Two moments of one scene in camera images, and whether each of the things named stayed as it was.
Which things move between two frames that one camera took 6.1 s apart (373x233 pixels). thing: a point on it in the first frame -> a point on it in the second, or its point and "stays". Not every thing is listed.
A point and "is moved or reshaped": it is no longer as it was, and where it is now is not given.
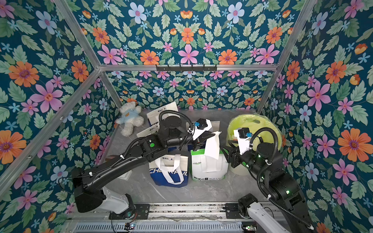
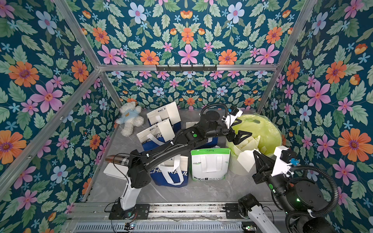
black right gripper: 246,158 -> 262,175
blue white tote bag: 170,171 stays
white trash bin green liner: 262,130 stays
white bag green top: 204,168 stays
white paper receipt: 212,145 is moved or reshaped
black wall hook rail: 186,68 stays
